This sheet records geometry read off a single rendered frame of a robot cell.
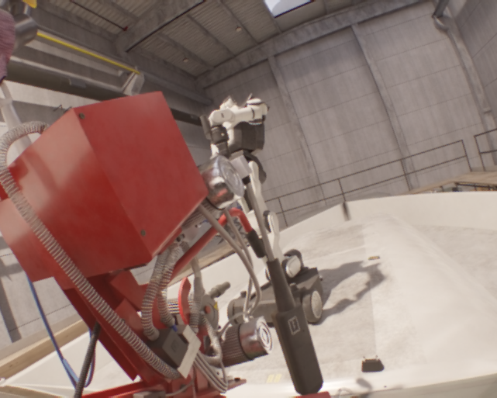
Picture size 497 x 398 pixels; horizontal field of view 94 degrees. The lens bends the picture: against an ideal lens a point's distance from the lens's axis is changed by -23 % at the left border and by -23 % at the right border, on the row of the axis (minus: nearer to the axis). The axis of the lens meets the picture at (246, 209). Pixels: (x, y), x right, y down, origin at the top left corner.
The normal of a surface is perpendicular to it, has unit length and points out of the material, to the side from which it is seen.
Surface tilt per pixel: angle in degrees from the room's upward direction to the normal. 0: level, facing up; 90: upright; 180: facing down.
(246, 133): 97
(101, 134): 90
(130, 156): 90
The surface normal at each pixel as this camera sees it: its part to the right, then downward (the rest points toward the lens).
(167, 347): 0.89, -0.28
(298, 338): 0.52, -0.16
